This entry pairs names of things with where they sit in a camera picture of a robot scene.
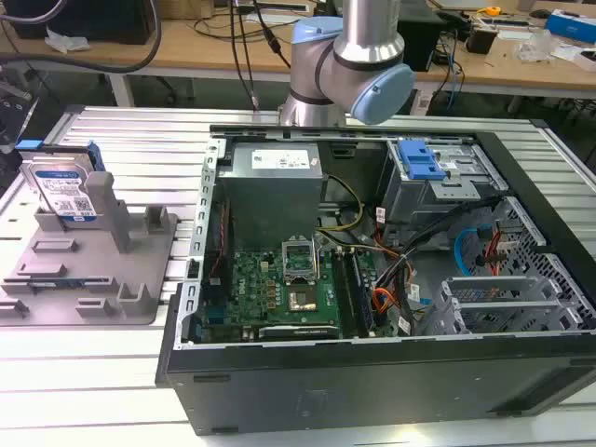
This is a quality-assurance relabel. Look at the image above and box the grey metal disk bay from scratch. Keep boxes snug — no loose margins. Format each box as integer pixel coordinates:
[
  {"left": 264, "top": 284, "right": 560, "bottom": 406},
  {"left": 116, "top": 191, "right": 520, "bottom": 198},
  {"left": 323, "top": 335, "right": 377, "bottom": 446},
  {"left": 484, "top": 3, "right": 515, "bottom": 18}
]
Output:
[{"left": 377, "top": 138, "right": 509, "bottom": 252}]

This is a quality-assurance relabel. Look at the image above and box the hard disk in blue carrier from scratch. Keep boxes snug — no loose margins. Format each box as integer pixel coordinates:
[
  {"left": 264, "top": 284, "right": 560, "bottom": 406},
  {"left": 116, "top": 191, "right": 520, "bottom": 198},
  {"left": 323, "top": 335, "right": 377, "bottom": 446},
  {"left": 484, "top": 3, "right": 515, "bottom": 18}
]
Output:
[{"left": 15, "top": 139, "right": 104, "bottom": 231}]

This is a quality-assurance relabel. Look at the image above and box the grey power supply unit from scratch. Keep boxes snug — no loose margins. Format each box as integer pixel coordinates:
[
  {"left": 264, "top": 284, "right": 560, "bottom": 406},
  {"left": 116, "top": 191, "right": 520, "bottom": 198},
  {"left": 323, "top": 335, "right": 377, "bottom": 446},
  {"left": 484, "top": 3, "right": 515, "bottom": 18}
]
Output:
[{"left": 217, "top": 142, "right": 323, "bottom": 251}]

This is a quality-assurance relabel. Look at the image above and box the green motherboard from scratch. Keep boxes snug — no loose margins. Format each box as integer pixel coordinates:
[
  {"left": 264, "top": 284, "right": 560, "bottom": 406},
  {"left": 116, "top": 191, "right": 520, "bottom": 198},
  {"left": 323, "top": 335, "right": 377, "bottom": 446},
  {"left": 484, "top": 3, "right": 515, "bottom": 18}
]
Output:
[{"left": 200, "top": 241, "right": 379, "bottom": 342}]

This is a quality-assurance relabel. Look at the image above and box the CPU socket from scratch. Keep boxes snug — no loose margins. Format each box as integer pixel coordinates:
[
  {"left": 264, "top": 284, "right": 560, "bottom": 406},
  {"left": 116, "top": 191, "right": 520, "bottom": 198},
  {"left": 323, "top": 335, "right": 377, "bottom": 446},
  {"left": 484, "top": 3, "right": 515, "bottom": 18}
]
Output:
[{"left": 287, "top": 287, "right": 318, "bottom": 312}]

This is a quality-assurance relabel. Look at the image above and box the black RAM stick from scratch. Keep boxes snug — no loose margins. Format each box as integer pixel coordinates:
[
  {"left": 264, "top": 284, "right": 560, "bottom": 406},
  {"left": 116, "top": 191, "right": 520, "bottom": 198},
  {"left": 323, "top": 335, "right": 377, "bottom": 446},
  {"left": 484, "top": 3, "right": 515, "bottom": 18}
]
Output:
[{"left": 349, "top": 253, "right": 376, "bottom": 337}]

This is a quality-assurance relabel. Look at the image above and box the black graphics card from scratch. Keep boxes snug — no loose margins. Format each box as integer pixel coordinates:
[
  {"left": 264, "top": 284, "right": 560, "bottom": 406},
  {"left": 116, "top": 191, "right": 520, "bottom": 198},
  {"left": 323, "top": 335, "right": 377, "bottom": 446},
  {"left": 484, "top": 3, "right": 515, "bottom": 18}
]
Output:
[{"left": 258, "top": 325, "right": 340, "bottom": 342}]

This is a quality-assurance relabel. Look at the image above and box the blue drive bay latch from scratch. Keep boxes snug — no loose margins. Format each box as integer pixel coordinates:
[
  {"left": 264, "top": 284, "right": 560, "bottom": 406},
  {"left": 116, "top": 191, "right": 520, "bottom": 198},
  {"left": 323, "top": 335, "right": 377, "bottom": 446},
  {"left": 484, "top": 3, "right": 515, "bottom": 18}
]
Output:
[{"left": 398, "top": 139, "right": 447, "bottom": 182}]

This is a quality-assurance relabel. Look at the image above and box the black open PC case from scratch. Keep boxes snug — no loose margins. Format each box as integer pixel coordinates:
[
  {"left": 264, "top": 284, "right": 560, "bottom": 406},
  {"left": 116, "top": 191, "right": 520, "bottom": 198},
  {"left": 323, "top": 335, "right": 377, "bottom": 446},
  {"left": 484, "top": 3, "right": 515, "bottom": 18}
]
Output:
[{"left": 155, "top": 123, "right": 596, "bottom": 437}]

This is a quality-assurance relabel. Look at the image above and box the wooden desk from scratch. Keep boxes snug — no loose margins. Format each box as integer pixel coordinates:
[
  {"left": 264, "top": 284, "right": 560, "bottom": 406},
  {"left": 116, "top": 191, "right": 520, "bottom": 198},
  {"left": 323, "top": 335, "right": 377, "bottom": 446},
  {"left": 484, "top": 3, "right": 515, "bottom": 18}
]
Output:
[{"left": 0, "top": 0, "right": 596, "bottom": 109}]

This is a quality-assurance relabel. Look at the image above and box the grey parts rack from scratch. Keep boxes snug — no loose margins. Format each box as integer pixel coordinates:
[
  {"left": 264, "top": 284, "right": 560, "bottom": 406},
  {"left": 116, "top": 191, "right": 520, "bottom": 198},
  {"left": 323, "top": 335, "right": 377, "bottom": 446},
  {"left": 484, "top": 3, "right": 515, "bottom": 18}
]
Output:
[{"left": 0, "top": 170, "right": 180, "bottom": 327}]

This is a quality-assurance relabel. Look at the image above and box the RAM stick on rack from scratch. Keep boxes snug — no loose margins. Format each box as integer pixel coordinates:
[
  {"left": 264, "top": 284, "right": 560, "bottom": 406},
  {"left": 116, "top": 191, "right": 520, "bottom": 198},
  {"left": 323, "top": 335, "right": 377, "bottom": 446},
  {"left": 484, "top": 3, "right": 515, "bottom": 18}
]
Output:
[{"left": 2, "top": 276, "right": 115, "bottom": 289}]

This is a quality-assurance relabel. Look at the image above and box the black box on desk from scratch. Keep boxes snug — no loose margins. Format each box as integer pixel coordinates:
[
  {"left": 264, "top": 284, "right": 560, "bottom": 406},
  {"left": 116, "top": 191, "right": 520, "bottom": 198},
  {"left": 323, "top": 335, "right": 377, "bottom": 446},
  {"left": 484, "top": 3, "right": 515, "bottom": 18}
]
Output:
[{"left": 465, "top": 22, "right": 497, "bottom": 54}]

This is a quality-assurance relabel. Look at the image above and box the blue cardboard box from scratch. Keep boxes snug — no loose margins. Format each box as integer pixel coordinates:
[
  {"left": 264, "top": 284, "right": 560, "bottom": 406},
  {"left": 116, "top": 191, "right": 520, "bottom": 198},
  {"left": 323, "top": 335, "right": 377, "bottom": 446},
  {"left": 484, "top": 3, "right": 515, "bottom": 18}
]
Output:
[{"left": 544, "top": 7, "right": 596, "bottom": 46}]

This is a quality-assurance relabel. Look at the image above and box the socket cover metal frame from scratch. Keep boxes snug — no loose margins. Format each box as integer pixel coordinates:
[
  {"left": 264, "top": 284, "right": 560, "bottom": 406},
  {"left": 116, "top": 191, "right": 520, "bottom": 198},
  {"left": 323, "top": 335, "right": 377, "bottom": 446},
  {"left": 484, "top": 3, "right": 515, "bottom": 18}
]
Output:
[{"left": 280, "top": 238, "right": 319, "bottom": 286}]

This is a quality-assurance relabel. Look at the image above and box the yellow black power wire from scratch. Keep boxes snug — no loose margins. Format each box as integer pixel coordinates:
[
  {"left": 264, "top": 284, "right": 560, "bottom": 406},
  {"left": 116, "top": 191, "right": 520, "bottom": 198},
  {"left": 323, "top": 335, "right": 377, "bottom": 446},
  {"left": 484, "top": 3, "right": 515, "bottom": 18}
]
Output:
[{"left": 316, "top": 173, "right": 365, "bottom": 234}]

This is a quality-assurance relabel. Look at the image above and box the orange wire bundle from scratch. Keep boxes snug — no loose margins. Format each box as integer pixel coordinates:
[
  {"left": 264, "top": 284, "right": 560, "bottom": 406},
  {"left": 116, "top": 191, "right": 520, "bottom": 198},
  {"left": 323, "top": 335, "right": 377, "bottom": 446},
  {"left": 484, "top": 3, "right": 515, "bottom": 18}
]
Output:
[{"left": 372, "top": 287, "right": 400, "bottom": 327}]

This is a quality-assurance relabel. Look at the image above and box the black wire bundle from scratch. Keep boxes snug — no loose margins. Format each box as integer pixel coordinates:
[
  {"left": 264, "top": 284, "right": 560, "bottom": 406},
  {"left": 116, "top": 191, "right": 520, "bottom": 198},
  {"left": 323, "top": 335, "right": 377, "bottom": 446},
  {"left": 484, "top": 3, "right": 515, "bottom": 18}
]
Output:
[{"left": 372, "top": 195, "right": 507, "bottom": 336}]

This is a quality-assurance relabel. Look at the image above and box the light blue data wire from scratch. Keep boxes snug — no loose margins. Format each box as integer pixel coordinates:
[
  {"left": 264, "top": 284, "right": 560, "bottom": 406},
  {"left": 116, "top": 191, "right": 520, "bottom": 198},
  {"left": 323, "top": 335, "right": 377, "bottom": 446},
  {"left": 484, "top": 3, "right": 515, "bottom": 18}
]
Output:
[{"left": 454, "top": 225, "right": 491, "bottom": 284}]

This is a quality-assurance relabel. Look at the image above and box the black hanging cable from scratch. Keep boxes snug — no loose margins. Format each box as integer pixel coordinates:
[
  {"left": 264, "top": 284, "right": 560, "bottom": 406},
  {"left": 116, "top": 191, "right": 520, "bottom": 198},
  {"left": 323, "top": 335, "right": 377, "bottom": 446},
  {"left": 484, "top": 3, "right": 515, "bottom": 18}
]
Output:
[{"left": 229, "top": 0, "right": 292, "bottom": 111}]

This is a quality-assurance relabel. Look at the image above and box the red data wire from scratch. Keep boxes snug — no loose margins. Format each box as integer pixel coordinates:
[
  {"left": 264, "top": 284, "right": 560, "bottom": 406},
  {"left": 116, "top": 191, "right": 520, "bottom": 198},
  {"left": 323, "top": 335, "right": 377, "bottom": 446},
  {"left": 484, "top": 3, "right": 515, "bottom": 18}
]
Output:
[{"left": 483, "top": 222, "right": 507, "bottom": 276}]

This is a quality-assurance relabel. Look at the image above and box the blue hanging cable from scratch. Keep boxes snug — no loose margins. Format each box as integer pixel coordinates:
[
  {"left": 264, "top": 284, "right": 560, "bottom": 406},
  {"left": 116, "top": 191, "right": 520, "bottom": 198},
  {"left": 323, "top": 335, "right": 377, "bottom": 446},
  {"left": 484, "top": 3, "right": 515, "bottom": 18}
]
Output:
[{"left": 439, "top": 36, "right": 467, "bottom": 106}]

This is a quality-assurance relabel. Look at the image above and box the thick grey cable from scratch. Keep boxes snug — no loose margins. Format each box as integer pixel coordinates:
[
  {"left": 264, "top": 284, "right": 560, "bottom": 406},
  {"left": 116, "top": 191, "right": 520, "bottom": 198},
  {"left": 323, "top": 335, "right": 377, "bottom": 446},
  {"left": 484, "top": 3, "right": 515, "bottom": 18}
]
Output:
[{"left": 0, "top": 0, "right": 163, "bottom": 75}]

